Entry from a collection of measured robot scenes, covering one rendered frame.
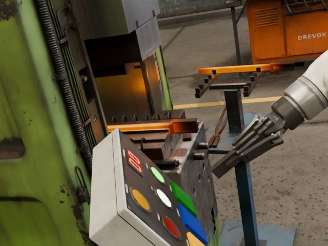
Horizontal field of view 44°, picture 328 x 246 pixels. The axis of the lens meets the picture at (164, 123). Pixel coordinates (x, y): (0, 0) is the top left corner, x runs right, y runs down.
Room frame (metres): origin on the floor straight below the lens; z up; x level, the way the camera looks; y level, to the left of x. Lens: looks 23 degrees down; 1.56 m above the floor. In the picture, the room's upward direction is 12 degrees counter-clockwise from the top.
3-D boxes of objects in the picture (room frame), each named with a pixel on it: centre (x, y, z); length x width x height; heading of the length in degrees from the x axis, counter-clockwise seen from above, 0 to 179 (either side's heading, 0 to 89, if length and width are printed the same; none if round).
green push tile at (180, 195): (0.81, -0.01, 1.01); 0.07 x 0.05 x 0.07; 4
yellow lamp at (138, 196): (0.61, 0.07, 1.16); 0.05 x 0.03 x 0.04; 159
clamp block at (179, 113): (1.45, -0.02, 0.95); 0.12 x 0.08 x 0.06; 69
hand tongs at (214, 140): (1.86, -0.30, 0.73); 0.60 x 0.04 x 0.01; 157
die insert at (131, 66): (1.37, 0.21, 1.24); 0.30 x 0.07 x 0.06; 69
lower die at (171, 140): (1.33, 0.18, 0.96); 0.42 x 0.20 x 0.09; 69
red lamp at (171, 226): (0.61, 0.03, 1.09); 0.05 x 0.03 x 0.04; 159
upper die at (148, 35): (1.33, 0.18, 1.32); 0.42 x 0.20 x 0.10; 69
